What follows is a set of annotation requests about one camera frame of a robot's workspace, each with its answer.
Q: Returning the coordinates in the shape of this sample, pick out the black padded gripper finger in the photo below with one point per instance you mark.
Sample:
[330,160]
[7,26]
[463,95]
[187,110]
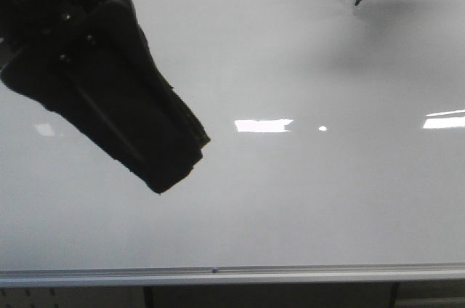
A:
[99,75]

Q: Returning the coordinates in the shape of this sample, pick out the white whiteboard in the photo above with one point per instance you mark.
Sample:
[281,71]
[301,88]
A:
[337,137]

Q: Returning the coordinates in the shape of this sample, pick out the dark panel below whiteboard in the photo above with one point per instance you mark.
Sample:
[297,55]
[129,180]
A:
[365,294]

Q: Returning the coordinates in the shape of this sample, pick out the grey pegboard panel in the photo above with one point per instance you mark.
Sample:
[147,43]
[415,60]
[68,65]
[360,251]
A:
[73,297]

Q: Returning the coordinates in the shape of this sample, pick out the grey panel lower right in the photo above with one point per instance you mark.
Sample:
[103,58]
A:
[444,293]

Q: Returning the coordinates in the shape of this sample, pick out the aluminium whiteboard bottom frame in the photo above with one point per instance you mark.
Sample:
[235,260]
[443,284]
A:
[230,275]

